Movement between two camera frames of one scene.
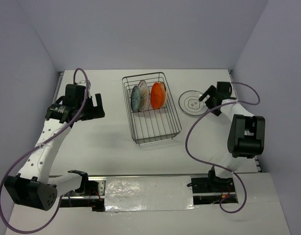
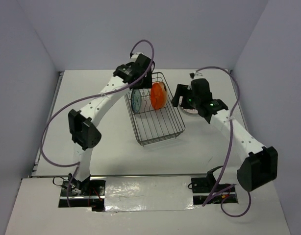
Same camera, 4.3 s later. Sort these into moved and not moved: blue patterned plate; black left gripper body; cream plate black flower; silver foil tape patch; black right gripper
Moved: black right gripper; black left gripper body
Not moved: cream plate black flower; blue patterned plate; silver foil tape patch
